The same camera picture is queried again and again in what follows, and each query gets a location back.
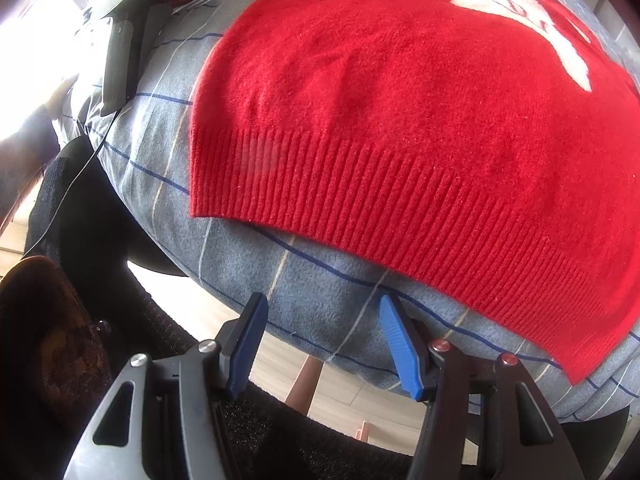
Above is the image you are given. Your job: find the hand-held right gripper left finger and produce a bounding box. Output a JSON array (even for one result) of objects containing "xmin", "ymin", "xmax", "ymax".
[{"xmin": 62, "ymin": 291, "xmax": 271, "ymax": 480}]

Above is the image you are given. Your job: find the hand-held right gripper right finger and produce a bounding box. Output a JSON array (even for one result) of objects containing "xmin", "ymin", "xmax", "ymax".
[{"xmin": 377, "ymin": 292, "xmax": 586, "ymax": 480}]

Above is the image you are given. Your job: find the red knitted sweater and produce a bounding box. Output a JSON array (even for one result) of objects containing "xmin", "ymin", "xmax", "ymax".
[{"xmin": 172, "ymin": 0, "xmax": 640, "ymax": 387}]

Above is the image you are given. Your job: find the wooden furniture leg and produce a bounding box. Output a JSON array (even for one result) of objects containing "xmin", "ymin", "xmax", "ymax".
[{"xmin": 286, "ymin": 355, "xmax": 323, "ymax": 417}]

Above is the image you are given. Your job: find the bed with grey checked duvet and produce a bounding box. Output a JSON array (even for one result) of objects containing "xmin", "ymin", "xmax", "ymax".
[{"xmin": 62, "ymin": 0, "xmax": 640, "ymax": 423}]

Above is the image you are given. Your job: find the brown slipper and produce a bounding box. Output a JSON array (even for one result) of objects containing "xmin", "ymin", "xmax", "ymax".
[{"xmin": 0, "ymin": 255, "xmax": 111, "ymax": 416}]

